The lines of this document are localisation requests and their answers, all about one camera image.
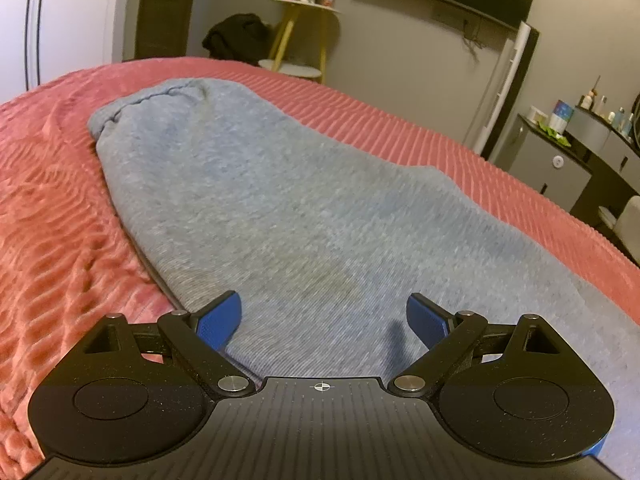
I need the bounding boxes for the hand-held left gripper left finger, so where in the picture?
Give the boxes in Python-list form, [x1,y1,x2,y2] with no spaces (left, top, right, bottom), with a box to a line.
[82,291,255,400]

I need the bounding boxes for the grey pants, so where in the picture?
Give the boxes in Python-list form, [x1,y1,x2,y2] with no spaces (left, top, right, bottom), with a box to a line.
[87,78,640,480]

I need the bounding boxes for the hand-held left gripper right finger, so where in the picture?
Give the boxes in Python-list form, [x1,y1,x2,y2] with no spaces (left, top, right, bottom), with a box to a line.
[387,292,558,398]

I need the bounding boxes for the yellow-legged side table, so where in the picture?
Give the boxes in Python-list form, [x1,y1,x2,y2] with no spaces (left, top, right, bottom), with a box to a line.
[257,0,343,83]

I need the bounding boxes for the dangling black cables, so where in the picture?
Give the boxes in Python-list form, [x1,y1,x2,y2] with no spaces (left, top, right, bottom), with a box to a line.
[462,20,483,51]

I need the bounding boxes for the white tufted chair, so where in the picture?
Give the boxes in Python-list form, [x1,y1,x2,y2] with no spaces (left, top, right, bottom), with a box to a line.
[615,197,640,256]

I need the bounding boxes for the grey vanity desk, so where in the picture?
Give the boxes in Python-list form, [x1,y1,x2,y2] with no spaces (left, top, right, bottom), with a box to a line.
[570,105,640,221]

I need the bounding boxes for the white tower fan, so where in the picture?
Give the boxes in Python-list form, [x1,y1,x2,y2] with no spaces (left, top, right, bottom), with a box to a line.
[475,21,540,161]

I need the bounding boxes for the grey drawer cabinet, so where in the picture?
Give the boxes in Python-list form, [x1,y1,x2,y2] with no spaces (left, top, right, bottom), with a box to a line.
[512,112,593,211]

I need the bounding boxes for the pink ribbed bedspread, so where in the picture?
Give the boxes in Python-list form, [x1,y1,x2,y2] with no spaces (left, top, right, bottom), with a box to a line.
[0,57,640,480]

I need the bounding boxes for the white and blue canister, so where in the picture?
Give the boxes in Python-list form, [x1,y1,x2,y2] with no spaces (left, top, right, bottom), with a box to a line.
[549,101,573,133]

